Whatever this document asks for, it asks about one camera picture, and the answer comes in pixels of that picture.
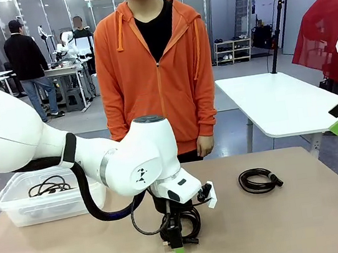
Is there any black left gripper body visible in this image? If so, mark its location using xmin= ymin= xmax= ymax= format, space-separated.
xmin=152 ymin=192 xmax=196 ymax=230

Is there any black USB cable grey tie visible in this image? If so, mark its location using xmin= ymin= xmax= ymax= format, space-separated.
xmin=156 ymin=204 xmax=205 ymax=250

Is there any black power cord with plug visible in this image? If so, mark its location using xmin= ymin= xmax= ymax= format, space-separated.
xmin=25 ymin=173 xmax=74 ymax=199

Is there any person's right forearm orange sleeve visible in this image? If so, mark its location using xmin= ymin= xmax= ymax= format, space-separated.
xmin=100 ymin=88 xmax=133 ymax=144

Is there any person's left forearm orange sleeve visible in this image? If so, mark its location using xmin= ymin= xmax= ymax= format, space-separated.
xmin=189 ymin=75 xmax=223 ymax=139

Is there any person's left hand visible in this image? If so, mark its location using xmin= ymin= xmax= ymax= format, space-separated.
xmin=194 ymin=132 xmax=217 ymax=158

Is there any black bag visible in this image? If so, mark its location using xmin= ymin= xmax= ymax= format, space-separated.
xmin=318 ymin=76 xmax=338 ymax=101

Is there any white work table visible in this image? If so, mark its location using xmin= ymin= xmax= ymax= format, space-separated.
xmin=214 ymin=62 xmax=338 ymax=169

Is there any red cloth cape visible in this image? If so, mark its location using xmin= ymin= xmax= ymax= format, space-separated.
xmin=282 ymin=0 xmax=338 ymax=94

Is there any black light stand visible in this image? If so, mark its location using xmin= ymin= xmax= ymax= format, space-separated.
xmin=259 ymin=0 xmax=295 ymax=75

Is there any black equipment cart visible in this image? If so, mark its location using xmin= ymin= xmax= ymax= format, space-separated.
xmin=250 ymin=22 xmax=279 ymax=52

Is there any wooden shoe rack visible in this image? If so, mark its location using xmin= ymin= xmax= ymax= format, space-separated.
xmin=213 ymin=36 xmax=255 ymax=67

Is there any clear plastic storage bin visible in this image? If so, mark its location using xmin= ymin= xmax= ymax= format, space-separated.
xmin=0 ymin=159 xmax=112 ymax=231

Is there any person in orange hoodie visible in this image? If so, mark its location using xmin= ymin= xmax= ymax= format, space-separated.
xmin=85 ymin=0 xmax=227 ymax=174

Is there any grey step stool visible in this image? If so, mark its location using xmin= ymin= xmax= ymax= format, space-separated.
xmin=63 ymin=86 xmax=88 ymax=113

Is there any grey metal workbench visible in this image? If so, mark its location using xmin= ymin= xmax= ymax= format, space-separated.
xmin=43 ymin=60 xmax=98 ymax=116

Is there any person in dark shirt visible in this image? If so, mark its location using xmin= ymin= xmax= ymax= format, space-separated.
xmin=70 ymin=14 xmax=97 ymax=57

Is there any man in black jacket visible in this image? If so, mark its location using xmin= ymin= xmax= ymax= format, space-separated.
xmin=0 ymin=13 xmax=67 ymax=127

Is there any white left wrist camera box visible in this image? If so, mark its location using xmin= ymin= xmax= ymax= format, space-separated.
xmin=199 ymin=179 xmax=220 ymax=211

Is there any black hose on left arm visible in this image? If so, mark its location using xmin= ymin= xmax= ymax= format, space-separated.
xmin=10 ymin=142 xmax=158 ymax=234

